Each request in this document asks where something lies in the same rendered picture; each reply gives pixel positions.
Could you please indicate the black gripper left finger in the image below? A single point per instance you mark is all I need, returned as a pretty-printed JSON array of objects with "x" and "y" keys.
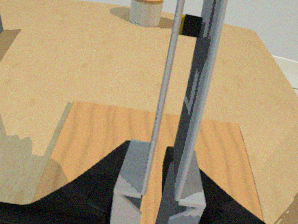
[{"x": 86, "y": 200}]

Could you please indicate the light wooden board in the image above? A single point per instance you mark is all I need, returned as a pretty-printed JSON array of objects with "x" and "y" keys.
[{"x": 91, "y": 131}]

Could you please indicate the white jar with orange lid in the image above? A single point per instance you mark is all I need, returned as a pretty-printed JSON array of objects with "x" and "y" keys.
[{"x": 146, "y": 13}]

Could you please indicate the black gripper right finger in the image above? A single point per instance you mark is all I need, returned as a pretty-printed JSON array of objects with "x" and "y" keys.
[{"x": 220, "y": 207}]

